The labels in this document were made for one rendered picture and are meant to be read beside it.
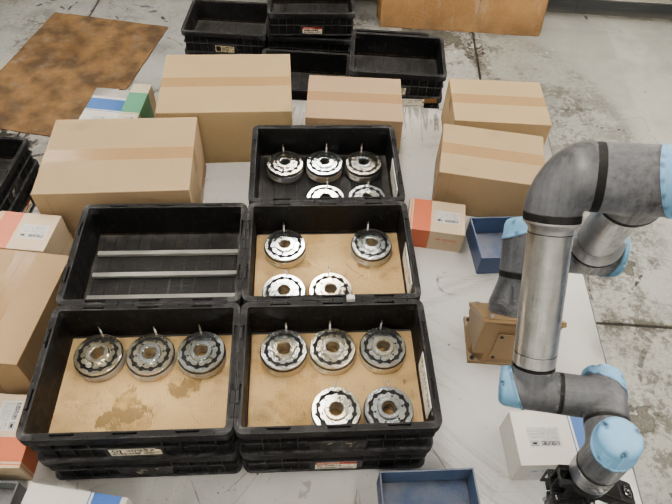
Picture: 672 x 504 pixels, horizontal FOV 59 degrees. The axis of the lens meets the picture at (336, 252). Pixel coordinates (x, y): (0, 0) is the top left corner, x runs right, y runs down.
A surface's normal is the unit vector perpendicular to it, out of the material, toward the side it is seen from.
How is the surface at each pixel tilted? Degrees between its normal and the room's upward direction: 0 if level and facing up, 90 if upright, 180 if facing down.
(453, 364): 0
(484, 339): 90
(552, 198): 60
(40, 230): 0
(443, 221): 0
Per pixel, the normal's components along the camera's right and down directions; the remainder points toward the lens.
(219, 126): 0.07, 0.78
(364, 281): 0.04, -0.63
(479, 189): -0.17, 0.76
